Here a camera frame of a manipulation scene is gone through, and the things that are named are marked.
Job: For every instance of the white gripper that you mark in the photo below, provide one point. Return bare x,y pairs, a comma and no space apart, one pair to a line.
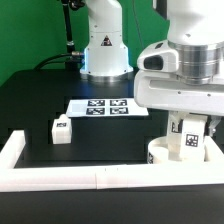
162,91

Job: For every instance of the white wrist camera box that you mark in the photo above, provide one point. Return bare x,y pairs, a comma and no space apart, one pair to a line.
159,57

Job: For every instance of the paper sheet with markers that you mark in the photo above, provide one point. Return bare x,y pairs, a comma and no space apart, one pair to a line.
104,108

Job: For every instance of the white U-shaped fence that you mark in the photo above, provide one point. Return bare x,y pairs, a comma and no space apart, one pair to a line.
14,179

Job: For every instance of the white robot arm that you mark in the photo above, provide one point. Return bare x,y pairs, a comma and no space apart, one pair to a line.
180,68

